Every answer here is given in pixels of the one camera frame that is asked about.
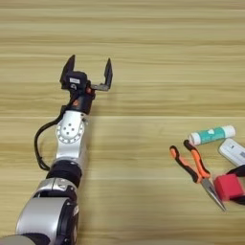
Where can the white rectangular remote device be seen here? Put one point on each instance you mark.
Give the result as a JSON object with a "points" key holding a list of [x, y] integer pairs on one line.
{"points": [[234, 151]]}

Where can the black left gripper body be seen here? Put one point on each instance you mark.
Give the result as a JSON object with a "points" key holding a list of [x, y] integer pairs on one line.
{"points": [[81, 102]]}

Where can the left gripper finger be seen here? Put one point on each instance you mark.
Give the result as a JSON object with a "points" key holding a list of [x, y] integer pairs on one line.
{"points": [[68, 65], [108, 74]]}

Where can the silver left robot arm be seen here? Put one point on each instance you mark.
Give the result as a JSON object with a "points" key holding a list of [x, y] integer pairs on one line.
{"points": [[68, 143]]}

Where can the left gripper small labelled box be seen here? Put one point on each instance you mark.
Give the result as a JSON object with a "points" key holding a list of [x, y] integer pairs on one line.
{"points": [[76, 80]]}

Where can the orange black needle-nose pliers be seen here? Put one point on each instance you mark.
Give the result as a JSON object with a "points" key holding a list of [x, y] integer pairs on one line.
{"points": [[199, 167]]}

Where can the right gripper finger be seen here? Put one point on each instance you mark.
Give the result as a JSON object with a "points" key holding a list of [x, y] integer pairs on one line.
{"points": [[240, 200], [240, 169]]}

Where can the green white glue stick tube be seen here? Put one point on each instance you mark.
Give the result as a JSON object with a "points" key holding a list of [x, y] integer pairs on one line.
{"points": [[212, 135]]}

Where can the red foam cube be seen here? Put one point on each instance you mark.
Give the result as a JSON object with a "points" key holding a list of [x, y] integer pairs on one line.
{"points": [[228, 187]]}

